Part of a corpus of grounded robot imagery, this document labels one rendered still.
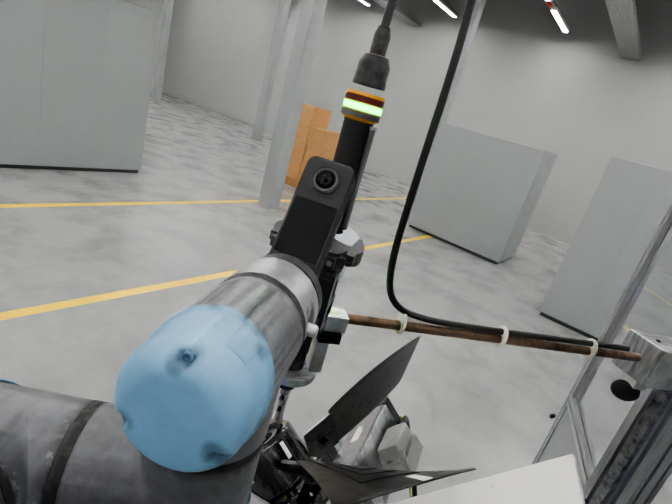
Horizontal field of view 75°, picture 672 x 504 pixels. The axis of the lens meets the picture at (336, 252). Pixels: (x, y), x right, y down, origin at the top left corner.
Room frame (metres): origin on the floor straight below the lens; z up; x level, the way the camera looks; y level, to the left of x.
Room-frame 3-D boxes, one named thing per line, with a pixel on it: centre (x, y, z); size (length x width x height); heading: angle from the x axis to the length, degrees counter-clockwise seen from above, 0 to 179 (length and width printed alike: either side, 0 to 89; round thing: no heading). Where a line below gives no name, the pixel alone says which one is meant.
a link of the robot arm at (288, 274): (0.30, 0.04, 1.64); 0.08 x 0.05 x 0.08; 83
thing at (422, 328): (0.60, -0.28, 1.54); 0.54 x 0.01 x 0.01; 108
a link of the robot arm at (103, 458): (0.22, 0.07, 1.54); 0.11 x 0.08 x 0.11; 97
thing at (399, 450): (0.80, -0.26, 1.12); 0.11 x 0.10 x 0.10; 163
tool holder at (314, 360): (0.51, 0.01, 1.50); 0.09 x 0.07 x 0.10; 108
